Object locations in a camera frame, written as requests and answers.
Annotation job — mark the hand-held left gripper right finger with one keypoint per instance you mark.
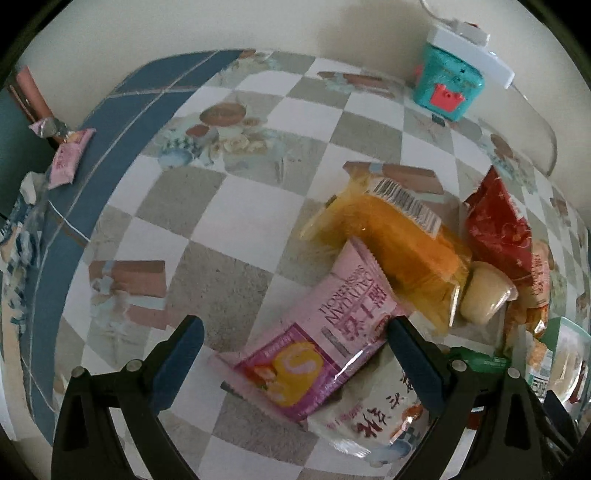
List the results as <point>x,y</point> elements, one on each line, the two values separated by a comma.
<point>415,364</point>

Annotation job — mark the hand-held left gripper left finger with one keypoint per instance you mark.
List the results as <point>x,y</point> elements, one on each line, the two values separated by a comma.
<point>178,360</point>

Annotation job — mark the pink swiss roll packet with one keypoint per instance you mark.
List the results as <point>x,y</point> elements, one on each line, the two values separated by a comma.
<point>323,332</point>

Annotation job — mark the red snack packet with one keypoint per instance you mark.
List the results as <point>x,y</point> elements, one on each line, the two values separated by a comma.
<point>498,226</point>

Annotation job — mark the dark green snack packet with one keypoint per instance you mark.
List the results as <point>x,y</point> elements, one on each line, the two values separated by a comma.
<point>480,362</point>

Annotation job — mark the white illustrated snack packet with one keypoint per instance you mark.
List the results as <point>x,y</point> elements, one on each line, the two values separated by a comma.
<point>369,415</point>

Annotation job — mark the pale yellow jelly cup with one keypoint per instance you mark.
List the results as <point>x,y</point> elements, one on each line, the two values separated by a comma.
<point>485,290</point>

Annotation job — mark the yellow cake packet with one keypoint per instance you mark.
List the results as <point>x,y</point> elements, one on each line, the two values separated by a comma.
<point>406,240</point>

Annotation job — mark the orange snack packet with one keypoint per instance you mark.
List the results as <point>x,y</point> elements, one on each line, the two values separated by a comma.
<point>538,277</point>

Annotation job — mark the pale green snack packet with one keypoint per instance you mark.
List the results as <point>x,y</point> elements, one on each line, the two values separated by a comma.
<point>568,350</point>

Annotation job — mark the checkered blue-bordered tablecloth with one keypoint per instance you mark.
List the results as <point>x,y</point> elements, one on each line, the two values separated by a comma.
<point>231,207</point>

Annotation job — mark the blue white printed packet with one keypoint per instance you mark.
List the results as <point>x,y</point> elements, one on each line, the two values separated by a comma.
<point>18,258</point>

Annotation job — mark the white crumpled paper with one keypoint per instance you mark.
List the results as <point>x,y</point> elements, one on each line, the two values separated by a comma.
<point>32,187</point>

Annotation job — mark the small pink candy packet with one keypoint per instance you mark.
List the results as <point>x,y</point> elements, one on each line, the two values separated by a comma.
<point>67,157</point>

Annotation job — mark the silver crumpled wrapper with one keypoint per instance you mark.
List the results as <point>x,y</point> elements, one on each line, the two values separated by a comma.
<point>46,127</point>

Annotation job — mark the teal toy box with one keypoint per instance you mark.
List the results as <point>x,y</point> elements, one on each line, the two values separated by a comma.
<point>443,74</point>

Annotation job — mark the pink pole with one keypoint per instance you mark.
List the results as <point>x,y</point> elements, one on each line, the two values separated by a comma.
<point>34,94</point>

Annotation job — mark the white power strip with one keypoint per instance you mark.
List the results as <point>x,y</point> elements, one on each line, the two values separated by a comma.
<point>485,55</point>

